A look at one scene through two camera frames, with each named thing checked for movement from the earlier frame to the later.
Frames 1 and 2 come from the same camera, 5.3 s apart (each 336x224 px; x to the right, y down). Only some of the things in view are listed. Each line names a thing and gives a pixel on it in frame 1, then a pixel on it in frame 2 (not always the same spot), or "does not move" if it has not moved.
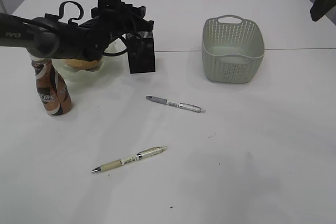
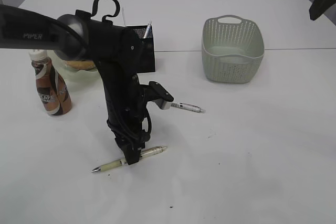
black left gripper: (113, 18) -> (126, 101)
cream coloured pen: (114, 163) does not move
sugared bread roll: (79, 64) does not move
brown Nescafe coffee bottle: (51, 88) does not move
